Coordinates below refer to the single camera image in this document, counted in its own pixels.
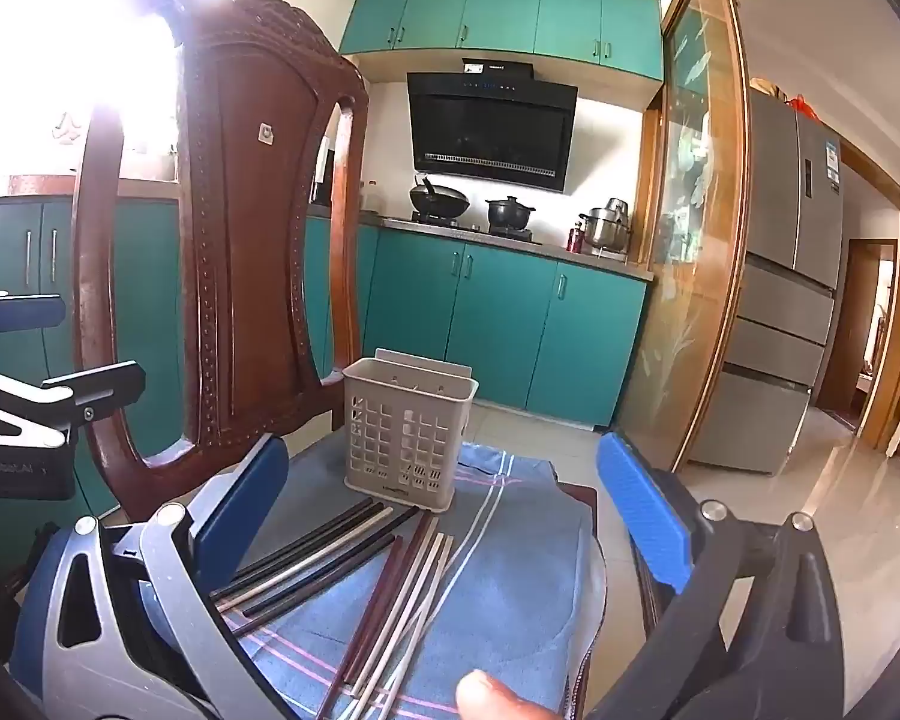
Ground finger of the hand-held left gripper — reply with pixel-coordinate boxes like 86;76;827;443
0;281;70;338
0;361;148;455

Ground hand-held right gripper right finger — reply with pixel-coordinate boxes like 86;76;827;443
589;431;848;720

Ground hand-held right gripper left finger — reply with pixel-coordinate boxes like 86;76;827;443
11;433;305;720

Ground white chopstick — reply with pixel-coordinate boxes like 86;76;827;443
215;506;395;611
364;536;458;717

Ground dark red chopstick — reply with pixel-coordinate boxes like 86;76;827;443
331;517;442;717
315;514;434;720

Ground tan chopstick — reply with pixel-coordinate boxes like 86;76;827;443
345;532;449;710

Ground white plastic chopstick basket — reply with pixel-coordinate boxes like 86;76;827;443
343;349;481;505

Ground person's right hand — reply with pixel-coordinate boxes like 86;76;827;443
455;675;563;720

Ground blue striped towel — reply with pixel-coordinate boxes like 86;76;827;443
217;441;608;720

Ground carved wooden chair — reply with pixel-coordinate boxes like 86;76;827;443
71;0;372;526

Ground bright window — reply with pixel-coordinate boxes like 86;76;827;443
0;0;271;185

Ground teal base cabinet under stove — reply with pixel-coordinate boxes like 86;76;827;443
304;214;655;428

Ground stone kitchen countertop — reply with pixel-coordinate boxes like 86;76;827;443
356;214;657;282

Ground grey refrigerator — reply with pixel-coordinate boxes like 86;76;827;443
686;75;848;477

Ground etched glass sliding door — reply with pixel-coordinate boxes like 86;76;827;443
619;0;755;477

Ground stacked steel pots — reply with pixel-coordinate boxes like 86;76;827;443
579;197;632;252

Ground black lidded pot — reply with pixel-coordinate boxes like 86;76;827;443
485;195;532;235

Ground gas stove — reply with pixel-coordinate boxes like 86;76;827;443
411;214;545;245

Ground black wok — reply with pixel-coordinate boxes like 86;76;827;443
409;174;471;217

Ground black range hood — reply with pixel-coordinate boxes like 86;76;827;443
406;58;578;194

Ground orange bag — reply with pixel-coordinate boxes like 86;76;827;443
750;77;822;125

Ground wooden door frame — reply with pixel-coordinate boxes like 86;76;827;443
832;236;900;440

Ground teal wall cabinets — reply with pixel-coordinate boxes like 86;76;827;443
337;0;665;83

